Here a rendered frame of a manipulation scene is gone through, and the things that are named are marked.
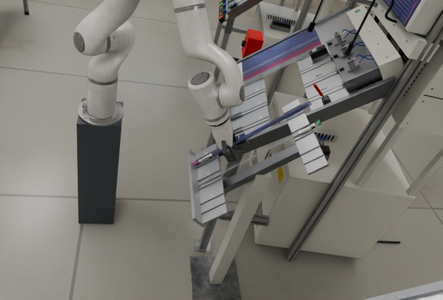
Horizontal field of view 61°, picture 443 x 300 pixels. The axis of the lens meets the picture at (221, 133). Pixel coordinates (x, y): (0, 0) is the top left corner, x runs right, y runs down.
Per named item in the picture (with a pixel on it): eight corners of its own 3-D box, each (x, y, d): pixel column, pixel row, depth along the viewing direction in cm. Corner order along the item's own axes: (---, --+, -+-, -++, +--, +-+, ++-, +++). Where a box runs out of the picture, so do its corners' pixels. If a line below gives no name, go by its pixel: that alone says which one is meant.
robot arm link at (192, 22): (232, -3, 105) (250, 101, 115) (182, 8, 112) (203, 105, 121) (221, 0, 98) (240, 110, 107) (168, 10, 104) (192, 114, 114)
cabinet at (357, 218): (251, 249, 211) (289, 176, 172) (246, 162, 264) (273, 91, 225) (356, 264, 220) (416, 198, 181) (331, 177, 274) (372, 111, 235)
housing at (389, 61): (387, 93, 144) (378, 66, 137) (354, 36, 182) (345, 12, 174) (409, 85, 142) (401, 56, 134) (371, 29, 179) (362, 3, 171)
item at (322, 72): (316, 120, 153) (311, 112, 150) (293, 45, 204) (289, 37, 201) (397, 87, 142) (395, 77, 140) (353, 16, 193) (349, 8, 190)
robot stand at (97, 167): (78, 223, 198) (76, 123, 154) (82, 196, 211) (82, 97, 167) (113, 224, 203) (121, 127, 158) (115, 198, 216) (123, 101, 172)
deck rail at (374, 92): (235, 157, 164) (227, 148, 161) (234, 154, 166) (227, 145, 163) (399, 90, 141) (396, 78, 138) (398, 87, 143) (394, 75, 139)
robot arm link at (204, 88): (232, 100, 119) (206, 103, 123) (219, 67, 111) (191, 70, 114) (226, 119, 114) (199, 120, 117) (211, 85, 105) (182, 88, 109)
